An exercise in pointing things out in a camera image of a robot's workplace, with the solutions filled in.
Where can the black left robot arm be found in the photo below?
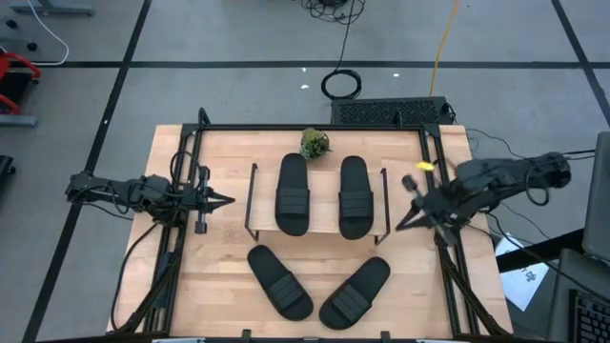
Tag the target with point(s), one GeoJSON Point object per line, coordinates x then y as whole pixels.
{"type": "Point", "coordinates": [95, 188]}

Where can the grey desk foot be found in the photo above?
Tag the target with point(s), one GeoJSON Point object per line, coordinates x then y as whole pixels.
{"type": "Point", "coordinates": [52, 8]}

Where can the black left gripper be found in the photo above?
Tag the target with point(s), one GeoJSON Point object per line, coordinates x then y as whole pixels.
{"type": "Point", "coordinates": [202, 224]}

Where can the grey metal bar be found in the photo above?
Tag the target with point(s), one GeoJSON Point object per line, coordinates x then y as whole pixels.
{"type": "Point", "coordinates": [16, 120]}

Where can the red cart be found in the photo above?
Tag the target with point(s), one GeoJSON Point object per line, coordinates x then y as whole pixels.
{"type": "Point", "coordinates": [14, 58]}

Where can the black aluminium table frame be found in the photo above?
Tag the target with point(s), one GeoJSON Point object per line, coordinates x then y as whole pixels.
{"type": "Point", "coordinates": [267, 127]}

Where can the black caster wheel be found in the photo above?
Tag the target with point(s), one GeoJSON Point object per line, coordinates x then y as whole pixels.
{"type": "Point", "coordinates": [12, 23]}
{"type": "Point", "coordinates": [32, 46]}

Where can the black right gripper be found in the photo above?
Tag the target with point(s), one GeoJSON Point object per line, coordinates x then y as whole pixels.
{"type": "Point", "coordinates": [441, 205]}

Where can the small potted succulent plant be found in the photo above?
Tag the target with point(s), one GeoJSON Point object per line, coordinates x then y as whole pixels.
{"type": "Point", "coordinates": [313, 143]}

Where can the grey laptop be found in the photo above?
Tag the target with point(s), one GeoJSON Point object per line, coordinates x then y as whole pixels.
{"type": "Point", "coordinates": [598, 200]}

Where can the black table clamp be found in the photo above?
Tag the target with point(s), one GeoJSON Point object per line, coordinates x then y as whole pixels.
{"type": "Point", "coordinates": [245, 334]}
{"type": "Point", "coordinates": [385, 335]}

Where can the black perforated computer case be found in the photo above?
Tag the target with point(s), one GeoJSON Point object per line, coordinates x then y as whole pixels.
{"type": "Point", "coordinates": [381, 112]}

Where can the white paper sheet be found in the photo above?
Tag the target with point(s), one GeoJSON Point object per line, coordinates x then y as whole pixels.
{"type": "Point", "coordinates": [524, 286]}

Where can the black desk bar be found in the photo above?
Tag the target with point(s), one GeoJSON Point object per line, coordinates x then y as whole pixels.
{"type": "Point", "coordinates": [538, 250]}

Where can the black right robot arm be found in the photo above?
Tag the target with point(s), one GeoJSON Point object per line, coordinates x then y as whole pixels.
{"type": "Point", "coordinates": [500, 176]}

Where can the black rubber slide sandal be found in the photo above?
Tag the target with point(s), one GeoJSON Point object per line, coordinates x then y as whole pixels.
{"type": "Point", "coordinates": [356, 219]}
{"type": "Point", "coordinates": [292, 214]}
{"type": "Point", "coordinates": [367, 281]}
{"type": "Point", "coordinates": [271, 271]}

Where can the wooden shelf with black frame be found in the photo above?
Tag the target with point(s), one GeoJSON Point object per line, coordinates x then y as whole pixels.
{"type": "Point", "coordinates": [324, 200]}

